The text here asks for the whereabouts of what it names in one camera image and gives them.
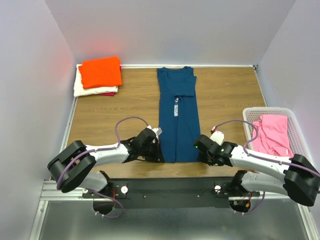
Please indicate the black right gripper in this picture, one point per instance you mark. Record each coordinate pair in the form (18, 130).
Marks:
(201, 157)

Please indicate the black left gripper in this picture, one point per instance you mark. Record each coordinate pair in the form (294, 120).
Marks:
(158, 156)

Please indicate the blue Mickey print t-shirt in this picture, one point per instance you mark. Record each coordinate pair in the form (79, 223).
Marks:
(178, 114)

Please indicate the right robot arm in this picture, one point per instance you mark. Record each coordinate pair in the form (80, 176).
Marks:
(294, 177)

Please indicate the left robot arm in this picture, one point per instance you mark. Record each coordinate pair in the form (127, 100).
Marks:
(71, 167)

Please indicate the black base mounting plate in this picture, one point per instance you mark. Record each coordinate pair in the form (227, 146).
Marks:
(182, 192)

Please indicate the pink t-shirt in basket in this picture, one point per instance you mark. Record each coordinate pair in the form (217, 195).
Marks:
(272, 136)

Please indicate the folded magenta t-shirt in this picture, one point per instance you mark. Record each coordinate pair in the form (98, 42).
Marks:
(109, 94)

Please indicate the folded orange t-shirt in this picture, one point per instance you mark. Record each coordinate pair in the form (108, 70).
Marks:
(102, 72)

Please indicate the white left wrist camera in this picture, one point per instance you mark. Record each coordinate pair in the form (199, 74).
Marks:
(156, 130)

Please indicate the aluminium extrusion rail frame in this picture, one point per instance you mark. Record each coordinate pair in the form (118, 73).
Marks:
(85, 214)

